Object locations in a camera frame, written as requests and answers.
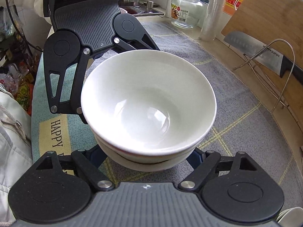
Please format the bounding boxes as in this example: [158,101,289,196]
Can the pile of colourful packets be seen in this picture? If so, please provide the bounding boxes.
[0,5,41,116]

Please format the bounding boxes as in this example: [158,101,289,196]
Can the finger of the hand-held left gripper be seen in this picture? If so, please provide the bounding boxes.
[113,24,162,51]
[44,47,92,125]

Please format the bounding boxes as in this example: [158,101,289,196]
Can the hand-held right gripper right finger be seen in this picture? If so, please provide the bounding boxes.
[178,148,257,191]

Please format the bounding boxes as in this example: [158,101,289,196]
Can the white bowl pink flowers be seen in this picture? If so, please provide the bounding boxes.
[101,147,196,173]
[81,49,217,156]
[95,132,201,164]

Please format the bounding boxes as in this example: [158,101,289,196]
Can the black-handled kitchen knife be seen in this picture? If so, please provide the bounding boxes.
[224,31,303,86]

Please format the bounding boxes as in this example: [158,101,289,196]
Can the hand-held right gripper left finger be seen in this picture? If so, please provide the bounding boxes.
[35,145,116,191]

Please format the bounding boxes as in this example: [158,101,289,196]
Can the stainless steel sink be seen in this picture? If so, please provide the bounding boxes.
[118,3,165,17]

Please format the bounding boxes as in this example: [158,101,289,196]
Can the grey and teal table mat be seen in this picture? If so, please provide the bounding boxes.
[31,20,300,187]

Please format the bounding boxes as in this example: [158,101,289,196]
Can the glass jar printed label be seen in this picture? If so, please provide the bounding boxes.
[170,0,210,29]

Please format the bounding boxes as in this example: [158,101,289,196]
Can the bamboo cutting board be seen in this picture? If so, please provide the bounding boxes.
[221,0,303,133]

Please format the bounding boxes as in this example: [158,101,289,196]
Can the person's white jacket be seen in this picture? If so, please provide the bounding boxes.
[0,85,34,224]

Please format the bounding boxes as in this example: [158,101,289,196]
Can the clear plastic wrap roll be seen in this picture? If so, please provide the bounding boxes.
[200,0,231,42]

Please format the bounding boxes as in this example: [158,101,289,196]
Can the metal wire rack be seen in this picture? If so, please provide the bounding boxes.
[233,39,296,114]

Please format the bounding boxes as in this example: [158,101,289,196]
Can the black cable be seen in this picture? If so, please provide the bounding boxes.
[2,0,45,52]

